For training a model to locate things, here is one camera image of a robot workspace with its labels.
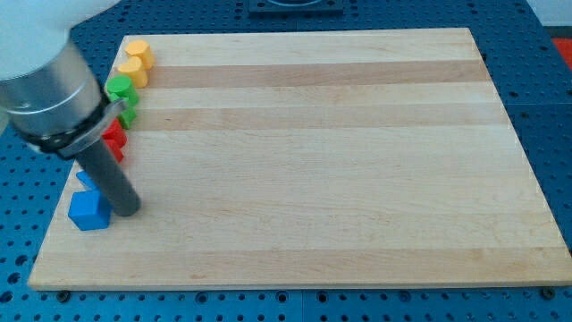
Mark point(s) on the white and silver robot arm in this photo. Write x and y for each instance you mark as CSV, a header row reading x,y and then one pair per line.
x,y
51,96

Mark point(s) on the yellow hexagon block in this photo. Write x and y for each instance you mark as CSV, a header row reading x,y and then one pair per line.
x,y
141,49

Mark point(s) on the wooden board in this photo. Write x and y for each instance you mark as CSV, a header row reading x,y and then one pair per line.
x,y
343,159

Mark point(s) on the green angular block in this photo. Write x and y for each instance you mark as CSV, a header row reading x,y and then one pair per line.
x,y
127,117

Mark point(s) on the red lower block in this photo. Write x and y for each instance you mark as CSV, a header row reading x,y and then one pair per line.
x,y
115,149

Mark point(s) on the red block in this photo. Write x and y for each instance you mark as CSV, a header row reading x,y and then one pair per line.
x,y
115,133
115,149

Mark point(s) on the red upper block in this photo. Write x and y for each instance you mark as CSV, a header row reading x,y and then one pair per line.
x,y
115,133

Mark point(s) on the yellow round block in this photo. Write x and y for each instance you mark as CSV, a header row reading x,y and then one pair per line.
x,y
134,68

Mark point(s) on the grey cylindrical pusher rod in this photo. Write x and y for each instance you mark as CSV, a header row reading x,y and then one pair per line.
x,y
103,169

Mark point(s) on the green round block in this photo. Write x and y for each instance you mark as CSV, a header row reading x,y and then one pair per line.
x,y
121,86

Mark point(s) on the blue cube block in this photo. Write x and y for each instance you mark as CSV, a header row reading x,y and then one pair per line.
x,y
89,210

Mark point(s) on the blue rear block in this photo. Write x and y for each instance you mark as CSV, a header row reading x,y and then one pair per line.
x,y
86,181

